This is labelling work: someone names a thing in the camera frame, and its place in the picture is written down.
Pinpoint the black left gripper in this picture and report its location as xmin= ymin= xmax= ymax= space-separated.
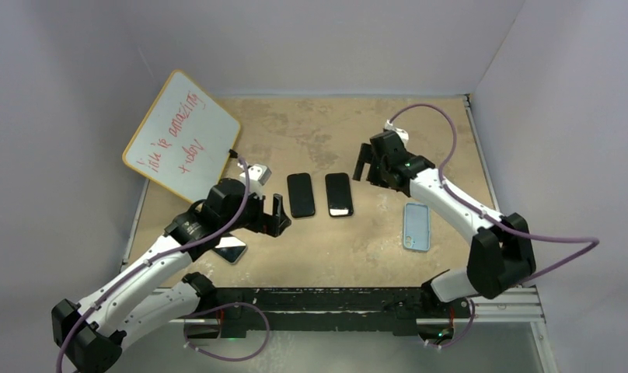
xmin=221 ymin=186 xmax=289 ymax=237

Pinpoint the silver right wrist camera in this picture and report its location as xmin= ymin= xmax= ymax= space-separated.
xmin=383 ymin=120 xmax=410 ymax=146

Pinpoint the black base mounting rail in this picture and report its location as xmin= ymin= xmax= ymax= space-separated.
xmin=189 ymin=287 xmax=471 ymax=340

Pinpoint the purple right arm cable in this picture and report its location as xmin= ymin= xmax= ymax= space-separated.
xmin=388 ymin=103 xmax=601 ymax=351

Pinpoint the phone with bright reflection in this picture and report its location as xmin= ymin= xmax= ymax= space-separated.
xmin=212 ymin=234 xmax=248 ymax=265

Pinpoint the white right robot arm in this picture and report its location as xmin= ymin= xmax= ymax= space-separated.
xmin=353 ymin=130 xmax=536 ymax=316

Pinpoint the black phone case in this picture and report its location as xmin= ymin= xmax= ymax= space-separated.
xmin=325 ymin=173 xmax=354 ymax=218

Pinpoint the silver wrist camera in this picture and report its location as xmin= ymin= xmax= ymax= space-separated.
xmin=383 ymin=120 xmax=410 ymax=146
xmin=249 ymin=164 xmax=272 ymax=186

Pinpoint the white whiteboard with red writing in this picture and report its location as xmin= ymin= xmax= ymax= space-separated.
xmin=122 ymin=69 xmax=241 ymax=202

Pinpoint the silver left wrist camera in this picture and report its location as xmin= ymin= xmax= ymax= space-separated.
xmin=249 ymin=164 xmax=272 ymax=186

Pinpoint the light blue phone case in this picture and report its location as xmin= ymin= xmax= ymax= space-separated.
xmin=402 ymin=202 xmax=431 ymax=253

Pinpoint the black phone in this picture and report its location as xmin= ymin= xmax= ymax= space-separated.
xmin=287 ymin=173 xmax=316 ymax=218

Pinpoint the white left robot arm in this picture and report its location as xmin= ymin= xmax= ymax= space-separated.
xmin=51 ymin=178 xmax=291 ymax=372

